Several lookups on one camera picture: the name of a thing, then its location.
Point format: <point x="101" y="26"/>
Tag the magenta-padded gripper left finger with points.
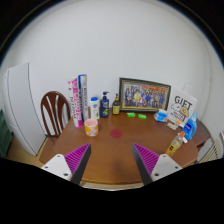
<point x="58" y="164"/>

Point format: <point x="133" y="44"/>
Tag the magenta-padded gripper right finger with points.
<point x="165" y="164"/>

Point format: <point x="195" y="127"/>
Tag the orange-capped juice drink bottle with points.
<point x="174" y="146"/>

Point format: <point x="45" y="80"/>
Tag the small patterned snack packet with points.
<point x="172" y="126"/>

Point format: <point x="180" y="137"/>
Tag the blue detergent bottle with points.
<point x="190" y="128"/>

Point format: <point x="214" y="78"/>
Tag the blue tissue pack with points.
<point x="161" y="116"/>

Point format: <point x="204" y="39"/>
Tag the pink mug with orange print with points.
<point x="91" y="128"/>

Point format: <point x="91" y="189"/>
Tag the white radiator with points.
<point x="212" y="151"/>

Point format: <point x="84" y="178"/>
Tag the dark wooden chair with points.
<point x="47" y="113"/>

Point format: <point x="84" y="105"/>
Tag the flat round red coaster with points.
<point x="116" y="133"/>

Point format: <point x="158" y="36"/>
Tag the green crate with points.
<point x="4" y="136"/>

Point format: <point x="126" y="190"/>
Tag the white paper gift bag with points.
<point x="181" y="105"/>

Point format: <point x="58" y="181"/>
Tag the pink shuttlecock tube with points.
<point x="75" y="103"/>

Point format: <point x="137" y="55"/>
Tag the white lotion bottle blue cap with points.
<point x="95" y="109"/>

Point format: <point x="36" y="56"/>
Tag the white and blue shuttlecock tube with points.
<point x="84" y="96"/>

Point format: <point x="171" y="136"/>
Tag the framed group photo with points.
<point x="144" y="94"/>

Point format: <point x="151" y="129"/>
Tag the dark blue pump bottle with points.
<point x="104" y="107"/>

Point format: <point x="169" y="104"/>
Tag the amber pump bottle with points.
<point x="116" y="107"/>

